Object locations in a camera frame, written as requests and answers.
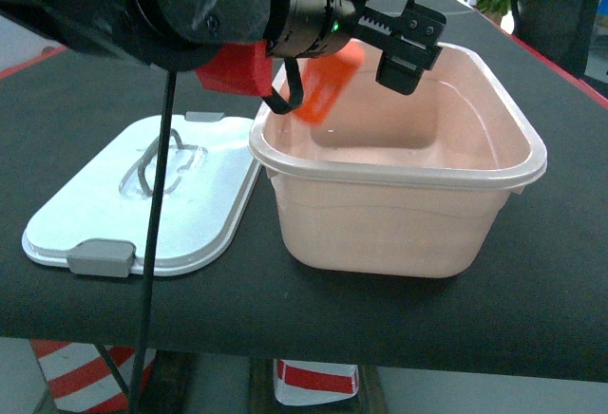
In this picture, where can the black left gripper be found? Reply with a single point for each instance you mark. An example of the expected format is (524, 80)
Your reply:
(409, 42)

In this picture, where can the orange cylindrical capacitor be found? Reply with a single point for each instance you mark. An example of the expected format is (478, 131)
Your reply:
(324, 79)

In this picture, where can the pink plastic storage box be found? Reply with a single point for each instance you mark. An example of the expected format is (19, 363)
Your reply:
(400, 185)

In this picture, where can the white box lid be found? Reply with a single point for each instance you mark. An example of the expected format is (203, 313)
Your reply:
(96, 224)

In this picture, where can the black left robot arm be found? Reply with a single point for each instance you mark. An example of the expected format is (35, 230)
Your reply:
(176, 35)

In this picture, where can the black office chair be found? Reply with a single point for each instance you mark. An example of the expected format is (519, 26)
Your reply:
(559, 30)

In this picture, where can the black table mat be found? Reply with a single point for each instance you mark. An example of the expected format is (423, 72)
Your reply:
(534, 302)

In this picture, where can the red white traffic cone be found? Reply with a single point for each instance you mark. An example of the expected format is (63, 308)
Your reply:
(82, 378)
(288, 386)

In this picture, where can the red wrist camera mount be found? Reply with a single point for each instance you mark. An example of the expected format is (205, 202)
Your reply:
(240, 69)

